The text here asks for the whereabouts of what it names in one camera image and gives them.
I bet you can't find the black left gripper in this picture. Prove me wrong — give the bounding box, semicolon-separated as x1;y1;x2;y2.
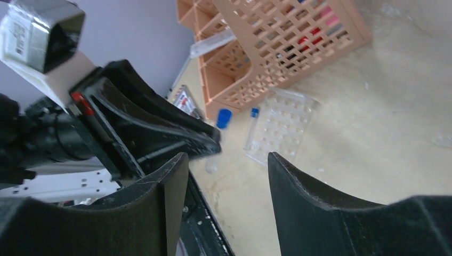
21;60;221;180

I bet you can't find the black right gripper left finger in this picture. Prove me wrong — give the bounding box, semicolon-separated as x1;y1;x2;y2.
1;153;189;255

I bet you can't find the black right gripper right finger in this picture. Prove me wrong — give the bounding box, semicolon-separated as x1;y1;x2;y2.
268;152;451;255

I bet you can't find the blue capped tube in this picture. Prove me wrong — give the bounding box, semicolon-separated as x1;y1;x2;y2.
244;107;260;150
205;108;234;174

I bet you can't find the clear plastic well plate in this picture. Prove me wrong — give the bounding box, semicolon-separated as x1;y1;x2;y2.
245;88;316;166

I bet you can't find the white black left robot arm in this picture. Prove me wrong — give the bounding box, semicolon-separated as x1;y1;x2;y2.
1;60;221;187

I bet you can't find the orange perforated file organizer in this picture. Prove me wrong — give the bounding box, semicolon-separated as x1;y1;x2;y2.
176;0;372;119

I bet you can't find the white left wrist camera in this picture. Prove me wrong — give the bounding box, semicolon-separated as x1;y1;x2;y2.
1;1;95;108

